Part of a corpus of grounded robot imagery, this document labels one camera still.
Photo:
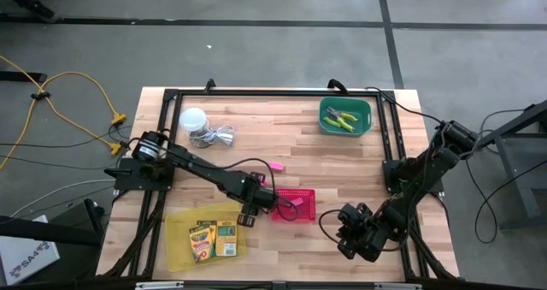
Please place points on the black frame clamp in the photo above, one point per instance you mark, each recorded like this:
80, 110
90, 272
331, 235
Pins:
209, 85

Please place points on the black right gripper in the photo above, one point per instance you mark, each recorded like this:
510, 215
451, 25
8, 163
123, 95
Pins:
363, 236

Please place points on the silver metal bracket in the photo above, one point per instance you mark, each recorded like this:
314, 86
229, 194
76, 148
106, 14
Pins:
397, 286
158, 286

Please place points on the pink rectangular eraser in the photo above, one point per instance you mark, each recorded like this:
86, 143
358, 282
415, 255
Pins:
276, 166
265, 182
298, 202

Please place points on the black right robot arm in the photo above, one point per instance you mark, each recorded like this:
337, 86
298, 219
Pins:
427, 170

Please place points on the red slotted plastic basket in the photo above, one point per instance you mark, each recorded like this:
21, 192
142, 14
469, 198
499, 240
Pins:
305, 215

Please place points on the yellow translucent plastic bin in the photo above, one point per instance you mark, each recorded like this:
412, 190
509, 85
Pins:
179, 243

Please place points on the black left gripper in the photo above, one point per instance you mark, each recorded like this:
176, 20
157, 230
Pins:
260, 198

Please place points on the black aluminium table frame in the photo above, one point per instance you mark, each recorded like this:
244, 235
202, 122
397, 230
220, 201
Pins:
278, 92

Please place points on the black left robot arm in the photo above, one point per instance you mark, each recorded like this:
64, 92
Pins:
205, 168

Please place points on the black equipment stand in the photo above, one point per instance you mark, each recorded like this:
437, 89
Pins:
42, 232

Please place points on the green plastic bin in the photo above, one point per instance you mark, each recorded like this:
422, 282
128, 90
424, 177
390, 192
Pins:
365, 123

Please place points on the white cardboard box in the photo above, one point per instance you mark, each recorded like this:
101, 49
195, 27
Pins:
25, 256

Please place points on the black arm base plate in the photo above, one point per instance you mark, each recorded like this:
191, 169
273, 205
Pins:
128, 181
389, 167

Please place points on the white dome lamp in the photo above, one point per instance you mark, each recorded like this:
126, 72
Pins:
193, 119

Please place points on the black metal stand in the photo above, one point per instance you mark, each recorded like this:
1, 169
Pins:
513, 124

